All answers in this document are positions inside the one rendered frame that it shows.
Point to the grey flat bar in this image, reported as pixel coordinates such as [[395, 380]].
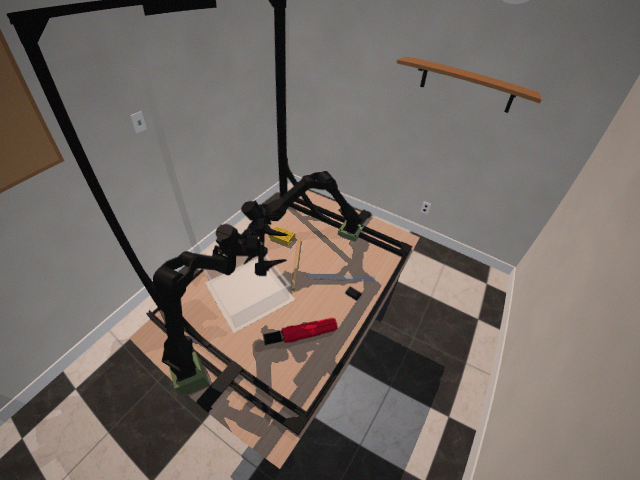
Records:
[[341, 277]]

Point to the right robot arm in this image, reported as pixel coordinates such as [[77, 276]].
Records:
[[171, 286]]

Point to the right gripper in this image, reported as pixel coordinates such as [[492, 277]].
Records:
[[262, 266]]

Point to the yellow sponge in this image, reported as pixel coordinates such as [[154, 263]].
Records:
[[286, 240]]

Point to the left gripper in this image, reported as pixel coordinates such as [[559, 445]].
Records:
[[251, 226]]

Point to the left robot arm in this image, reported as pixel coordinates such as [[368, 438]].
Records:
[[277, 208]]

